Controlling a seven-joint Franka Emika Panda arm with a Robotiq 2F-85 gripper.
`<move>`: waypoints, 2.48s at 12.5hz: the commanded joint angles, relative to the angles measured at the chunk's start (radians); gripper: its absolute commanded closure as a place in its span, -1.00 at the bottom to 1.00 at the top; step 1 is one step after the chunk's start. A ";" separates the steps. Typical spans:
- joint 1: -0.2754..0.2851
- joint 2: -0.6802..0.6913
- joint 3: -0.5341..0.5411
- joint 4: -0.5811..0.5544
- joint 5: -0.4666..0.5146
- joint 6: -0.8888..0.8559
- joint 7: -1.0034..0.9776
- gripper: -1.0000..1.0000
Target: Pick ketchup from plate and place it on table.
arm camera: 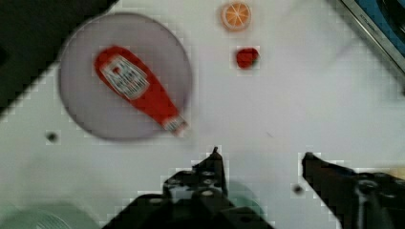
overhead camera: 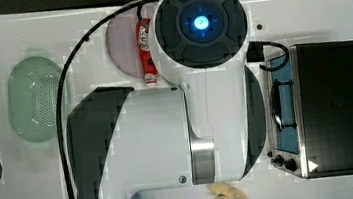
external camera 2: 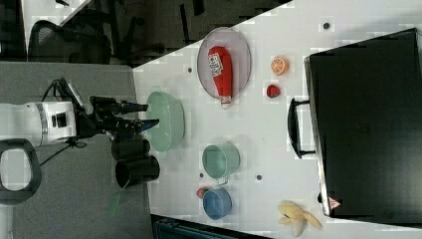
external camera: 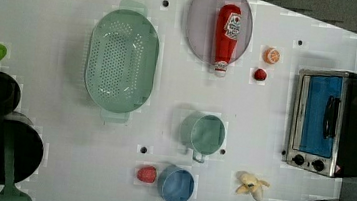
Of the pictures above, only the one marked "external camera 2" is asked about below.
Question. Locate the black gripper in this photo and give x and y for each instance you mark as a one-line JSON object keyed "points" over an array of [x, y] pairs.
{"points": [[104, 118]]}

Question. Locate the red plush ketchup bottle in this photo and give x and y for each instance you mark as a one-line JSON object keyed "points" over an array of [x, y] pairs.
{"points": [[220, 64]]}

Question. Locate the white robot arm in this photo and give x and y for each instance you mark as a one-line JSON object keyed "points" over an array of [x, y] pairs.
{"points": [[45, 123]]}

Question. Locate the grey round plate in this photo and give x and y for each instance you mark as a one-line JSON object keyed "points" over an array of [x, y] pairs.
{"points": [[238, 48]]}

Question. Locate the green perforated colander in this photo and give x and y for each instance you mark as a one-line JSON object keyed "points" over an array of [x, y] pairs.
{"points": [[171, 127]]}

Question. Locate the large black cylinder cup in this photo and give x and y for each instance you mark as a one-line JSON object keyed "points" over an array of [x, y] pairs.
{"points": [[136, 171]]}

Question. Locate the black office chair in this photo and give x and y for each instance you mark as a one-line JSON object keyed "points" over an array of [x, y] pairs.
{"points": [[80, 41]]}

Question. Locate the green metal mug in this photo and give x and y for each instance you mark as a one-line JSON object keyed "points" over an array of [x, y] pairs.
{"points": [[220, 161]]}

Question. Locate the large red strawberry toy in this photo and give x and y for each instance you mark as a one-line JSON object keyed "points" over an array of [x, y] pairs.
{"points": [[201, 192]]}

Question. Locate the blue bowl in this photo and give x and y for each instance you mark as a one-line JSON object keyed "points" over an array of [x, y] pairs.
{"points": [[217, 203]]}

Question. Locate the small red strawberry toy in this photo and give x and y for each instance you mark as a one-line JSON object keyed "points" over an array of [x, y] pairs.
{"points": [[273, 91]]}

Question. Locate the orange slice toy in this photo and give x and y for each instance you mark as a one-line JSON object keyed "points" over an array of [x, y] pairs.
{"points": [[280, 66]]}

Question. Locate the peeled banana toy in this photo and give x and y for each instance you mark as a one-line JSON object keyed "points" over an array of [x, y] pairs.
{"points": [[296, 217]]}

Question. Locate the black toaster oven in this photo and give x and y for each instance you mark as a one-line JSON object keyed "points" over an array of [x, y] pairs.
{"points": [[365, 100]]}

